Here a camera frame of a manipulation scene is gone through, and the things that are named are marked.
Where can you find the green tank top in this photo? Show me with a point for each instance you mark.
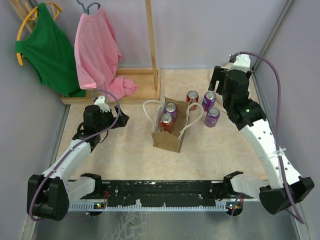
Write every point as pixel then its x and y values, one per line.
pixel 51 54

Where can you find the yellow hanger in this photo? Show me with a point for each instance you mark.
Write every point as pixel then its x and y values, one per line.
pixel 32 16

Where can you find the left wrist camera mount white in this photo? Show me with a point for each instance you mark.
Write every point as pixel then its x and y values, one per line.
pixel 102 102

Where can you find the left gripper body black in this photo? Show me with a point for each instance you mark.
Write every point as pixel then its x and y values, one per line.
pixel 107 119

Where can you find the wooden clothes rack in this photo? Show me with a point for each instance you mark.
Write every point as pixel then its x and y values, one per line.
pixel 148 80

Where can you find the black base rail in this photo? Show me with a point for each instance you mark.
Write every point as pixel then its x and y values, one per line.
pixel 159 193

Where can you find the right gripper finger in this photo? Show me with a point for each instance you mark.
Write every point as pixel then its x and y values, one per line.
pixel 212 86
pixel 220 87

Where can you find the red can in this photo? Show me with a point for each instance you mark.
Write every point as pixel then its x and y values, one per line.
pixel 192 96
pixel 167 122

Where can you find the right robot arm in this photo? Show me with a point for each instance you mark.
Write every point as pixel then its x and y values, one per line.
pixel 285 186

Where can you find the pink shirt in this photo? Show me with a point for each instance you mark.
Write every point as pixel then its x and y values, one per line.
pixel 97 56

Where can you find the beige cloth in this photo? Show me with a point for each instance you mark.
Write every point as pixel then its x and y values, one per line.
pixel 218 74

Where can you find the brown canvas tote bag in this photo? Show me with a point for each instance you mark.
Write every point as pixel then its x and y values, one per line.
pixel 171 141

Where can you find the grey hanger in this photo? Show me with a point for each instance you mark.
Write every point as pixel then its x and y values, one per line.
pixel 86 9

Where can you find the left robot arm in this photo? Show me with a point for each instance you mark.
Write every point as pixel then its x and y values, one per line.
pixel 50 194

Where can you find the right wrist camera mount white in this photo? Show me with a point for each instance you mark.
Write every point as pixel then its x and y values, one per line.
pixel 241 62

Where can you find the aluminium frame rail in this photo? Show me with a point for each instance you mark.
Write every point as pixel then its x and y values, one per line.
pixel 277 26

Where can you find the purple can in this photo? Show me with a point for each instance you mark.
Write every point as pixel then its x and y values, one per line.
pixel 209 100
pixel 212 117
pixel 171 108

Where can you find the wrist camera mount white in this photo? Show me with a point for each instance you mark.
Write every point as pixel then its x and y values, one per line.
pixel 241 62
pixel 102 102

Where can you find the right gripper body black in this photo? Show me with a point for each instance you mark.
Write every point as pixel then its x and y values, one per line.
pixel 226 102

